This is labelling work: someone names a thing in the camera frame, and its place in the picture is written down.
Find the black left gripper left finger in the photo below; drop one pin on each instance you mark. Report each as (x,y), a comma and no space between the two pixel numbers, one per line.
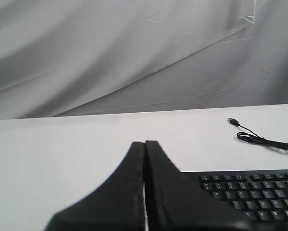
(116,205)

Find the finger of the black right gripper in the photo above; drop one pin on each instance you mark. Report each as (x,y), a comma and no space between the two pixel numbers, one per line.
(175,203)

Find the black acer keyboard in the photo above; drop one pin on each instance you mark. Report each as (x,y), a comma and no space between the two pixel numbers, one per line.
(259,194)

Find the grey backdrop cloth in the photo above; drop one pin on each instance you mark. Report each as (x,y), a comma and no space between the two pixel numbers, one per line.
(85,57)

